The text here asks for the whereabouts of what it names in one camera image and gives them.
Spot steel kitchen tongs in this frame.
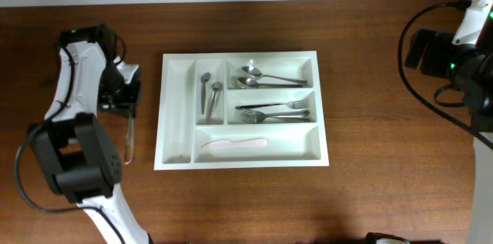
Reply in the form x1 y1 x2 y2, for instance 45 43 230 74
123 113 135 165

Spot small steel teaspoon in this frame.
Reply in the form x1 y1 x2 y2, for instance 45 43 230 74
200 72 211 115

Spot large steel spoon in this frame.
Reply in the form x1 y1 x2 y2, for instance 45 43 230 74
206 82 223 124

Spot steel tablespoon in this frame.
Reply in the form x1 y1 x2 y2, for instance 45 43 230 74
241 65 307 85

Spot dark-handled steel fork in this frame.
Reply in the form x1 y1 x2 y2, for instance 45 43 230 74
235 99 310 110

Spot white plastic knife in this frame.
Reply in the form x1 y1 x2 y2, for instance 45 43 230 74
201 138 268 151

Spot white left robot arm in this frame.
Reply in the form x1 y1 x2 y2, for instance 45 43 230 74
17 24 152 243

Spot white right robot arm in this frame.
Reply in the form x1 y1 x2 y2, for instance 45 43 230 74
397 0 492 243

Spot white cutlery tray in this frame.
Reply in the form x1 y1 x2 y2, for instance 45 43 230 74
154 51 329 170

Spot steel spoon in tray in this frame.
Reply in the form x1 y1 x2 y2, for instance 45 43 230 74
236 77 302 89

